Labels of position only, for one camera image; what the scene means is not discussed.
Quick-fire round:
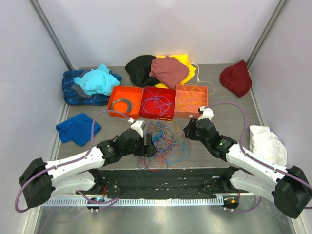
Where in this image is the coloured wire pile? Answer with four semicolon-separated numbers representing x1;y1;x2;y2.
136;118;190;173

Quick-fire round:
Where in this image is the orange wire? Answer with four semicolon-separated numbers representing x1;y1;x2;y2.
176;81;215;112

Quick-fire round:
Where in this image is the blue wire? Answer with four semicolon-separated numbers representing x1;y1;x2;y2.
142;91;173;115

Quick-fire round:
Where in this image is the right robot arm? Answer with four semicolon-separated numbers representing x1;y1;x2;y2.
183;118;312;219

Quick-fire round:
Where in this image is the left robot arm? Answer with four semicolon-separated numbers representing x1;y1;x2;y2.
15;129;157;213

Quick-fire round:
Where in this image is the salmon plastic bin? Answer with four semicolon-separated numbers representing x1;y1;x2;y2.
174;84;208;118

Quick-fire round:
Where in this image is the grey tape roll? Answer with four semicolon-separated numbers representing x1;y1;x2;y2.
111;98;133;113

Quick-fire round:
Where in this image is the orange plastic bin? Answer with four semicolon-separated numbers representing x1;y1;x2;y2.
107;86;143;119

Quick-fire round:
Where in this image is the red plastic bin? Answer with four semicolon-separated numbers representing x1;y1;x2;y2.
140;87;176;119

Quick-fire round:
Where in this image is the royal blue cloth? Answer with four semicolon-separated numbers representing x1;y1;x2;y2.
56;113;93;146

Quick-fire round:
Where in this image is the white cloth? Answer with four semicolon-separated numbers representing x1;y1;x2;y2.
249;125;288;166

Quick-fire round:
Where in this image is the maroon cloth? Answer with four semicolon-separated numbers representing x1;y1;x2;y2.
220;60;252;98

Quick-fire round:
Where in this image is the dusty pink cloth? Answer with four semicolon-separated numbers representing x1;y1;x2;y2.
149;56;189;89

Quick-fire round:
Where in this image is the light blue cloth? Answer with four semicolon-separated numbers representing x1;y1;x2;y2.
74;63;120;96

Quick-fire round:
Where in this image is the yellow cloth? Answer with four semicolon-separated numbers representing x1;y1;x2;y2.
154;54;198;88

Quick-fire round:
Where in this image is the grey cloth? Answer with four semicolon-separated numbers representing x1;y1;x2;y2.
71;83;91;98

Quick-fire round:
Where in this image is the dark blue plaid cloth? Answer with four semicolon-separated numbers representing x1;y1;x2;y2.
62;69;110;106

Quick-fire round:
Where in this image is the black cloth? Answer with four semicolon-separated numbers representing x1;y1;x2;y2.
125;55;160;87

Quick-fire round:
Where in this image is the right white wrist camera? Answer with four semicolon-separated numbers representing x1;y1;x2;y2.
197;106;214;120

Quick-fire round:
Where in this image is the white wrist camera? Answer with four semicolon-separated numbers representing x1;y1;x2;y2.
127;118;145;137
197;106;214;120

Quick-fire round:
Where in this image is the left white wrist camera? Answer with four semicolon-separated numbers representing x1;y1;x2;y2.
127;118;145;137

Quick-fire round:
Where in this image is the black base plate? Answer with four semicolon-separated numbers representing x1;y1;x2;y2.
81;166;238;200

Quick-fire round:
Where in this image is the white drawstring cord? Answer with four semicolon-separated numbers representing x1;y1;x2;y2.
191;63;201;83

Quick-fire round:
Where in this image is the slotted cable duct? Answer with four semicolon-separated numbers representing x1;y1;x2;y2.
42;196;224;207

